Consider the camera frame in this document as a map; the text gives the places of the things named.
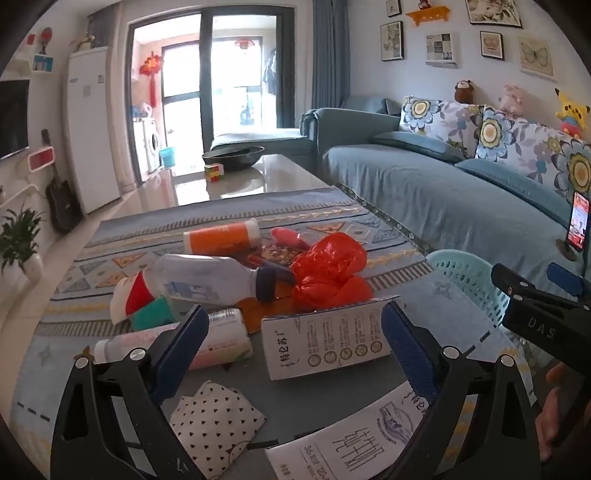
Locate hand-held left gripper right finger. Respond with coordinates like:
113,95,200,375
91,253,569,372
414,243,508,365
381,298,541,480

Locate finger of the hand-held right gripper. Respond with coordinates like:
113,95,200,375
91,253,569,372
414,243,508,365
546,262,584,298
491,263,580,308

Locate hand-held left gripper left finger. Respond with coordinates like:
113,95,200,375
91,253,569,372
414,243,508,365
51,305,211,480

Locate pink white tube bottle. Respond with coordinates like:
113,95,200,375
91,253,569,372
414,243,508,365
95,308,254,373

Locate light teal plastic basket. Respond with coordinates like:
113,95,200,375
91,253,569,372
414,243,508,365
425,249,511,329

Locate red white paper cup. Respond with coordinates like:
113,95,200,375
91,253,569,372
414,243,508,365
110,271,161,325

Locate clear spray bottle blue nozzle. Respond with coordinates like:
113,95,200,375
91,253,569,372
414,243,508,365
154,254,297,309

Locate white dotted cloth pouch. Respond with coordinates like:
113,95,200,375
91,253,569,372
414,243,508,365
170,380,267,480

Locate white printed milk carton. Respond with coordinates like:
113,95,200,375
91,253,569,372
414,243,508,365
261,298,398,382

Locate orange foil packet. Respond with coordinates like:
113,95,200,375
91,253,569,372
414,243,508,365
237,296,297,334

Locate red plastic bag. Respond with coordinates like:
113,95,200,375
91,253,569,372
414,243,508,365
289,232,375,313

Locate orange white cylinder canister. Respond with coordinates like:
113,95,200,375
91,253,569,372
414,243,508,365
183,219,262,255

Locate patterned snack wrapper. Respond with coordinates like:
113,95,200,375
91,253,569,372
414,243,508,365
259,244,306,268

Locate pink plastic wrapper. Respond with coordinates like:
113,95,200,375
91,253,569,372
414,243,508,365
270,226,320,253

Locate person's right hand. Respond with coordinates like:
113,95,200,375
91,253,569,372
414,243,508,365
537,362,572,448

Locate phone stand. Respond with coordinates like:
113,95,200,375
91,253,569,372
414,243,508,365
556,240,583,262

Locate smartphone with lit screen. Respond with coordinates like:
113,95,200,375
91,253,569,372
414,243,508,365
566,190,591,253

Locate plain blue cushion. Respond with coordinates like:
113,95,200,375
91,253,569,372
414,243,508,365
372,131,465,163
455,159,574,228

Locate floral cushion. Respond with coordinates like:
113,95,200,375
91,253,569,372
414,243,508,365
475,106,574,175
400,95,484,149
551,134,591,205

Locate blue patterned table mat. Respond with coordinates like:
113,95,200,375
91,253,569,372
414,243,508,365
22,185,539,480

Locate blue sofa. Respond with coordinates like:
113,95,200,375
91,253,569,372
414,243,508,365
210,95,591,303

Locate yellow plush toy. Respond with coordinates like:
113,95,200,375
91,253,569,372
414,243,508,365
554,88,591,137

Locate pink plush toy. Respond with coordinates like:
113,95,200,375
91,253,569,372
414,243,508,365
498,83,527,116

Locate black guitar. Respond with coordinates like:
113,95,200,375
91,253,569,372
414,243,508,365
41,128,84,234

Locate brown bear plush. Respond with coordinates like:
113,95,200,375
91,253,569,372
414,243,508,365
454,79,476,105

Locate green potted plant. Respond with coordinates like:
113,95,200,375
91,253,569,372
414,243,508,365
0,205,45,288

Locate black bowl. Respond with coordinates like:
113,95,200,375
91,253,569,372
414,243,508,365
201,146,266,169

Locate white washing machine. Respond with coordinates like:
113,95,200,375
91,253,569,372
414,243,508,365
133,117,162,174

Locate light framed butterfly picture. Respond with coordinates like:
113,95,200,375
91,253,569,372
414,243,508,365
516,37,556,82

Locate dark framed butterfly picture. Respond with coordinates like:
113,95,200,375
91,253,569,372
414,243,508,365
479,31,505,61

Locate white refrigerator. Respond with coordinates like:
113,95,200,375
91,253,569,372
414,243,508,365
66,46,123,214

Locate dark framed glass door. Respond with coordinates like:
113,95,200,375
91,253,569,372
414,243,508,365
125,7,297,186

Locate red knot ornament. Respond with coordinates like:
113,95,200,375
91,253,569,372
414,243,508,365
139,54,165,108

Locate blue curtain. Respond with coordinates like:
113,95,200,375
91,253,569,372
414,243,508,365
312,0,354,112

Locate hanging clothes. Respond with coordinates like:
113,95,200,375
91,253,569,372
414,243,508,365
263,48,278,96

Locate red white wall holder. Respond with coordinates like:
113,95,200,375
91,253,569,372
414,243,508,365
28,146,57,173

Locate large flower wall picture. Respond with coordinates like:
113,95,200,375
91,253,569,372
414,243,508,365
465,0,524,29

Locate black framed wall picture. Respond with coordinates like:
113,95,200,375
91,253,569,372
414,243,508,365
379,21,405,62

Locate orange wall shelf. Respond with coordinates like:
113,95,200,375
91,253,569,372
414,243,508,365
406,6,450,28

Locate wall television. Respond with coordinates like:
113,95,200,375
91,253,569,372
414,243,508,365
0,79,31,160

